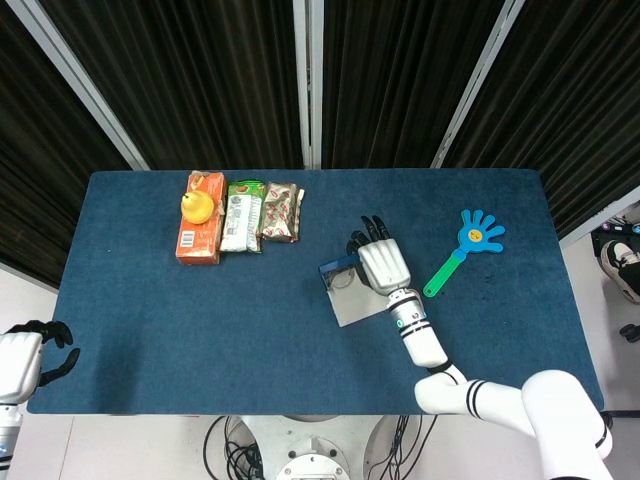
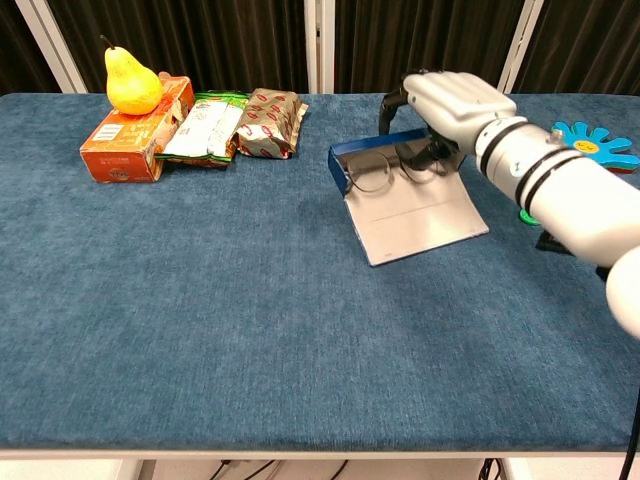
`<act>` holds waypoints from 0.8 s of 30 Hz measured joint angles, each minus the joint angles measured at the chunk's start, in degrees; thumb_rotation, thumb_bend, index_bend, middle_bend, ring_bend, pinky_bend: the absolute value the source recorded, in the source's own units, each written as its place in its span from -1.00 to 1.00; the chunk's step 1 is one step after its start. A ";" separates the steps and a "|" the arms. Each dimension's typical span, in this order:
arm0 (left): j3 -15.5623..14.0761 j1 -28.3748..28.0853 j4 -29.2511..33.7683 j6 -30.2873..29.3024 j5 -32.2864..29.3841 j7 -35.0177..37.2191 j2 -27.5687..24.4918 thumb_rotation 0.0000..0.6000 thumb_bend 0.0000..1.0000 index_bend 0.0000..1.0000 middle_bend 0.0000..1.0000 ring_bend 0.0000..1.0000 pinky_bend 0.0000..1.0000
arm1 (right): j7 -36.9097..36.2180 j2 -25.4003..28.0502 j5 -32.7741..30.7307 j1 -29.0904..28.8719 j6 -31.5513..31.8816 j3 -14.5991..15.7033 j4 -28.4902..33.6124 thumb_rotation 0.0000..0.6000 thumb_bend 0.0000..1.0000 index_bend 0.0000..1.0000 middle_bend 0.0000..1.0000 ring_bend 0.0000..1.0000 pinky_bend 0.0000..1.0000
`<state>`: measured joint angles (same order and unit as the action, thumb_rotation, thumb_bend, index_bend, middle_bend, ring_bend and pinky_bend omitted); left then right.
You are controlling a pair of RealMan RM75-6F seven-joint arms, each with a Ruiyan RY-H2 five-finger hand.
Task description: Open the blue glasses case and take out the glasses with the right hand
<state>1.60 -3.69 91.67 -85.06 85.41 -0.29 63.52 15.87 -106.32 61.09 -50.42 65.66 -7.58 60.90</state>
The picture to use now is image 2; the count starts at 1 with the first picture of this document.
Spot grey metal screen post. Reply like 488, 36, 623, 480
304, 0, 336, 95
496, 0, 544, 95
14, 0, 89, 95

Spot black pleated screen panel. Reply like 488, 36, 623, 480
333, 0, 527, 95
514, 0, 640, 96
0, 0, 67, 96
46, 0, 309, 94

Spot orange carton box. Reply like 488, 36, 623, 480
79, 75, 197, 185

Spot black cable bundle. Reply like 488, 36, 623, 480
206, 459, 351, 480
476, 458, 504, 480

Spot blue green hand clapper toy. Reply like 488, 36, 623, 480
517, 120, 640, 227

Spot yellow pear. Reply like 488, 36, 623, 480
99, 34, 165, 117

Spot thin wire eyeglasses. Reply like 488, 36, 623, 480
344, 142, 452, 195

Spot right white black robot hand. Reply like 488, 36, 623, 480
377, 69, 518, 170

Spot blue table mat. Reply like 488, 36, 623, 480
0, 91, 640, 454

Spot blue glasses case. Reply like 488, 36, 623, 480
326, 127, 491, 268

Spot brown silver snack packet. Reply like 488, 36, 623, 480
234, 87, 310, 161

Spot black hanging arm cable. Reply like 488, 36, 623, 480
618, 413, 640, 480

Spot green white snack packet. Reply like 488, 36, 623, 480
153, 90, 251, 168

